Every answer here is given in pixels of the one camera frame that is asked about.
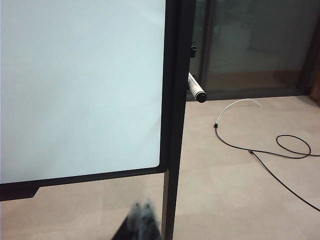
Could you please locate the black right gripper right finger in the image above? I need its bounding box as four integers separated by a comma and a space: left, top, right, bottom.
140, 198, 164, 240

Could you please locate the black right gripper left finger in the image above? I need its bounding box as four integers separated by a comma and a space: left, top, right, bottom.
111, 202, 144, 240

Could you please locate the white marker pen black cap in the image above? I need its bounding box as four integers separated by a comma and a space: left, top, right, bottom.
186, 72, 208, 104

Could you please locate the black pen holder clip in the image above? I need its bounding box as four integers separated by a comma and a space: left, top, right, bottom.
188, 42, 199, 58

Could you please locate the black whiteboard stand post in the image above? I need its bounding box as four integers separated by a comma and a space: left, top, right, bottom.
161, 0, 194, 240

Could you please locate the thin black floor cable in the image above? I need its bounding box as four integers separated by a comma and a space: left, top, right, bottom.
213, 121, 320, 212

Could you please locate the thin white cable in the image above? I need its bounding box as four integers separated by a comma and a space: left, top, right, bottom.
215, 98, 262, 125

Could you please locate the white glass whiteboard black frame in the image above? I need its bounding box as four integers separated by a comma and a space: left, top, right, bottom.
0, 0, 177, 202

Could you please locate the dark glass door frame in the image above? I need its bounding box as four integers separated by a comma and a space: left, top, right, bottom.
186, 0, 320, 103

